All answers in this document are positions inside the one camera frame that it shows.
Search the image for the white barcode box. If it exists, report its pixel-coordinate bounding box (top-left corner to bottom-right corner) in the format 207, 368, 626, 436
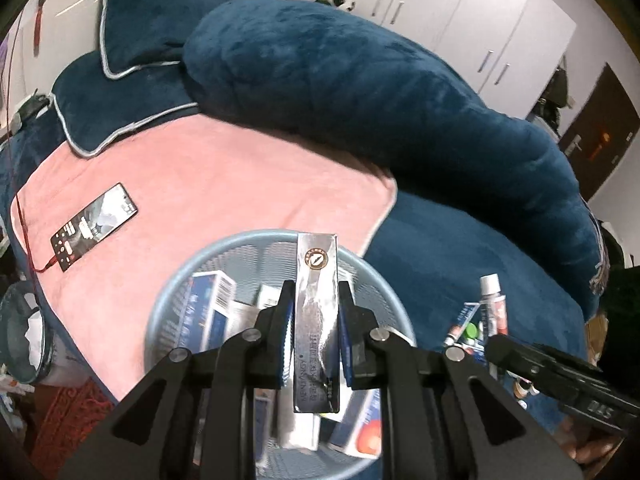
256, 284, 287, 313

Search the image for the dark blue rolled duvet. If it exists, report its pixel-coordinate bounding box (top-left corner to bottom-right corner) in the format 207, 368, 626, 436
182, 0, 608, 321

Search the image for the pink towel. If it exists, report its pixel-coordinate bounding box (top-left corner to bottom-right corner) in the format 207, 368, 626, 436
10, 115, 398, 403

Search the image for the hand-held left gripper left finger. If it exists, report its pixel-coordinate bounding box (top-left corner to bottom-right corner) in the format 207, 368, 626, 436
57, 280, 296, 480

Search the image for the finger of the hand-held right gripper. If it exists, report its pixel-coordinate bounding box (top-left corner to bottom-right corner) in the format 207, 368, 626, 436
487, 335, 606, 401

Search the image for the dark hanging bag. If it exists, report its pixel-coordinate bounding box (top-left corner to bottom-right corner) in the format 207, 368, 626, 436
532, 67, 573, 136

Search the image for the red white ointment tube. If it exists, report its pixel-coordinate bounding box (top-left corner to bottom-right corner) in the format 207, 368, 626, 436
479, 274, 508, 341

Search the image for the trash bin with bag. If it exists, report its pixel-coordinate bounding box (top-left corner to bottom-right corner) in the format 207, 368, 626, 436
0, 280, 53, 386

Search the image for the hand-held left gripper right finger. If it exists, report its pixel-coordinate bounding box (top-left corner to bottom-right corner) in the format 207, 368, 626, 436
337, 280, 586, 480

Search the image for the dark cloth pile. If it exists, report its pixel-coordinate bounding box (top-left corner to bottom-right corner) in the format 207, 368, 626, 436
597, 220, 640, 321

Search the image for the silver box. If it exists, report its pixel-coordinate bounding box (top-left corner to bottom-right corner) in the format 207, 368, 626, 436
291, 232, 341, 413

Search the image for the white wardrobe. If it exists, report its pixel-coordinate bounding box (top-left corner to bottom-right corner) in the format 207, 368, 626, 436
345, 0, 578, 121

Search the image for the black smartphone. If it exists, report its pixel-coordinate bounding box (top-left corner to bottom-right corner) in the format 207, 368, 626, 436
50, 182, 139, 274

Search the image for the red patterned rug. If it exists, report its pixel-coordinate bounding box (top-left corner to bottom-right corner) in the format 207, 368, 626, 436
30, 377, 118, 480

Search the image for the person's right hand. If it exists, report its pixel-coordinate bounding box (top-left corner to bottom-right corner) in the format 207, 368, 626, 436
562, 417, 623, 467

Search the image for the blue box orange circle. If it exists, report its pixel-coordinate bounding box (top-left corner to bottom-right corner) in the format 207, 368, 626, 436
325, 389, 385, 460

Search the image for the white blue ointment tube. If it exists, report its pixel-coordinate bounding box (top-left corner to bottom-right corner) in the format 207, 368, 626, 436
444, 302, 483, 347

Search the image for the brown door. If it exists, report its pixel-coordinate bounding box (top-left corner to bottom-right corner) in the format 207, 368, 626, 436
557, 62, 640, 201

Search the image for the blue mesh basket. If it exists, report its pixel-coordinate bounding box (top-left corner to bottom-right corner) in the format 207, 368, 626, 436
144, 230, 417, 480

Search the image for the dark blue piped pillow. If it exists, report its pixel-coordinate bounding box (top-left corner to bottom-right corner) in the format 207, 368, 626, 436
51, 52, 201, 158
97, 0, 241, 81

